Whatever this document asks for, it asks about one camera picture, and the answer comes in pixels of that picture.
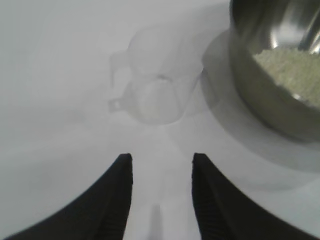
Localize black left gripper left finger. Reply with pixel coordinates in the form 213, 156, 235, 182
4, 152, 134, 240

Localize white rice grains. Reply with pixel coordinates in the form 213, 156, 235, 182
252, 48, 320, 107

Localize clear plastic measuring cup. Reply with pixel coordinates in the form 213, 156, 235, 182
107, 27, 205, 126

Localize stainless steel mixing bowl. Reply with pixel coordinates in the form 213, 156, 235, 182
228, 0, 320, 144

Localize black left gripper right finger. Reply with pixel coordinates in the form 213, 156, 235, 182
191, 152, 320, 240

